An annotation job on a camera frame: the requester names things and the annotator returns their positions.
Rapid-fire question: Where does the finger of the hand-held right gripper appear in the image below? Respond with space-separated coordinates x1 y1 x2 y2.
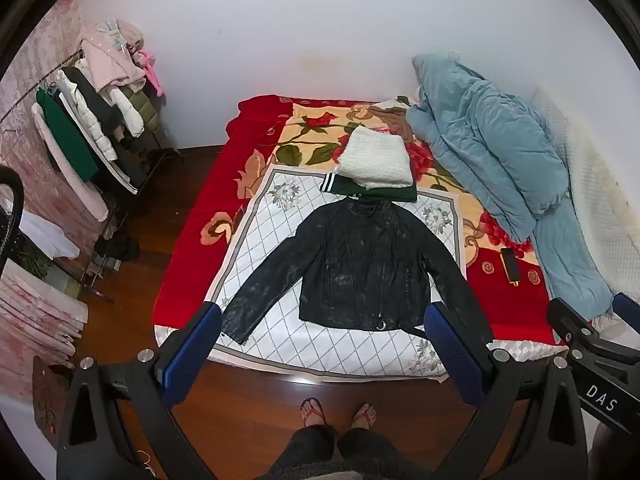
546 297 640 366
612 291 640 328

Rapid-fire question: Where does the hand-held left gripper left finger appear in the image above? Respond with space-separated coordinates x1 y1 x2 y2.
56 301 223 480

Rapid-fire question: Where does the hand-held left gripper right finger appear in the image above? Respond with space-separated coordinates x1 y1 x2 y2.
422 301 591 480

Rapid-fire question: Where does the black leather jacket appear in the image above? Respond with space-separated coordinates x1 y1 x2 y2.
220 199 496 346

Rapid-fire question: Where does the person's right forearm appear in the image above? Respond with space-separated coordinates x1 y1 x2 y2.
590 425 633 480

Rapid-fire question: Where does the black metal clothes rack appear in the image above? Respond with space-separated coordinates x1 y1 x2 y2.
0 45 178 306

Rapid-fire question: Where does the row of hanging clothes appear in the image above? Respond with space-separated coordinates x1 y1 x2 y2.
31 19 166 223

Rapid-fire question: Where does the white patterned mattress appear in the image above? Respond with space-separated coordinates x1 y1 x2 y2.
154 324 571 365

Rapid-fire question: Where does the black phone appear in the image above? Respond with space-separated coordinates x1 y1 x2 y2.
500 247 522 286

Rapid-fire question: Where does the red flip-flop sandal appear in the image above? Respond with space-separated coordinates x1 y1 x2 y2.
300 397 328 428
350 401 377 431

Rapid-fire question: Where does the dark cloth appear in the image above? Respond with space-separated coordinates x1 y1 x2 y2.
94 235 141 262

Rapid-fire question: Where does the person's right leg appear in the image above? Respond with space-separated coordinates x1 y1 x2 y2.
337 400 436 480

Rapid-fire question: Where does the person's leg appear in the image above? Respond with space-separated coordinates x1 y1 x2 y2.
267 397 337 480
337 400 436 480

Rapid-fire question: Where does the white diamond pattern cloth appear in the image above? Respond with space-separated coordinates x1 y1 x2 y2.
205 164 468 378

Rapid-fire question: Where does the brown floral panel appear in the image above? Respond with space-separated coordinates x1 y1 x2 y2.
32 355 76 451

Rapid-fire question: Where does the person's left leg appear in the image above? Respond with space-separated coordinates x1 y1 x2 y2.
267 397 337 480

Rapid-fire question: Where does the pink floral curtain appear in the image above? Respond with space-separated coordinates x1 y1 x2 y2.
0 0 108 261
0 260 90 386

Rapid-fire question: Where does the red floral blanket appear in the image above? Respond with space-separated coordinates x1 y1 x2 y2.
152 94 566 356

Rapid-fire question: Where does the light blue quilt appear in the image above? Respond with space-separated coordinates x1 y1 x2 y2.
405 52 616 318

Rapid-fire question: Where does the white folded knit sweater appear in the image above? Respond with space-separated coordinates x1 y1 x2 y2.
336 127 415 190

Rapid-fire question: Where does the brown folded garment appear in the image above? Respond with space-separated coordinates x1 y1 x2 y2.
369 105 416 141

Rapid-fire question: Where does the black curved frame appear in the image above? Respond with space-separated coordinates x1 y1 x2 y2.
0 167 25 266

